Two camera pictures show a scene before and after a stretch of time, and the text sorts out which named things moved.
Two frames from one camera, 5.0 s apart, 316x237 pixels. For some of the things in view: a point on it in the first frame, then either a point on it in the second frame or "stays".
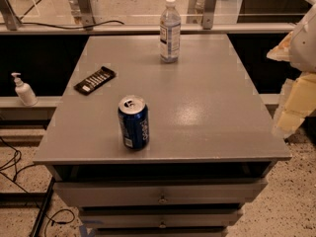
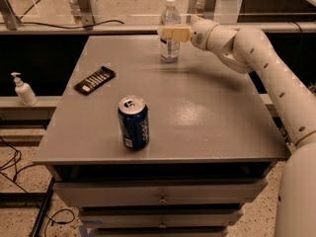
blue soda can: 134,122 stays
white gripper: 305,46 to 199,34
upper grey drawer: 160,193 stays
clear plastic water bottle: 170,26 stays
